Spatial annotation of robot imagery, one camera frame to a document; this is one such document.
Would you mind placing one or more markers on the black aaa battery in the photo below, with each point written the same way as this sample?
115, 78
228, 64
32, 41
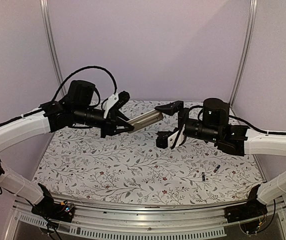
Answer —
203, 176
217, 168

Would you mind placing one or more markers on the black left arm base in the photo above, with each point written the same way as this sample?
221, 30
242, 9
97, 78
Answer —
47, 208

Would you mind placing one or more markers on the aluminium frame post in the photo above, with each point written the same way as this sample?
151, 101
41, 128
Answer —
45, 13
253, 5

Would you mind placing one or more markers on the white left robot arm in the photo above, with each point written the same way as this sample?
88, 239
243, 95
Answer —
49, 117

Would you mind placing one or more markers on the white remote control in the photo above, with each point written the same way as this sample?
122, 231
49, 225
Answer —
146, 119

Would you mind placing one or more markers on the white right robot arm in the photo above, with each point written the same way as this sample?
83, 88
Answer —
241, 138

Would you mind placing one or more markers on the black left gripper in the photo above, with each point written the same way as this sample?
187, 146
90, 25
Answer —
111, 122

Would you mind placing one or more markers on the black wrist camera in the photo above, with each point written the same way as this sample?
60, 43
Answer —
215, 113
80, 93

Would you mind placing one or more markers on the right aluminium frame post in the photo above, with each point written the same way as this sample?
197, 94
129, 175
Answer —
253, 5

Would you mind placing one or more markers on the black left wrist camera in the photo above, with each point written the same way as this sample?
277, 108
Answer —
80, 93

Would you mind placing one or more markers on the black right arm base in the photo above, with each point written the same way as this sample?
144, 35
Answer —
252, 208

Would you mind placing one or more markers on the left aluminium frame post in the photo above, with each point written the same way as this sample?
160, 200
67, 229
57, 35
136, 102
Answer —
45, 13

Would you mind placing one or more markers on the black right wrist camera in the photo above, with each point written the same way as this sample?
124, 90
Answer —
215, 113

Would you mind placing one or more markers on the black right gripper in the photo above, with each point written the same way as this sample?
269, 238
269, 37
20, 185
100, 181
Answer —
173, 107

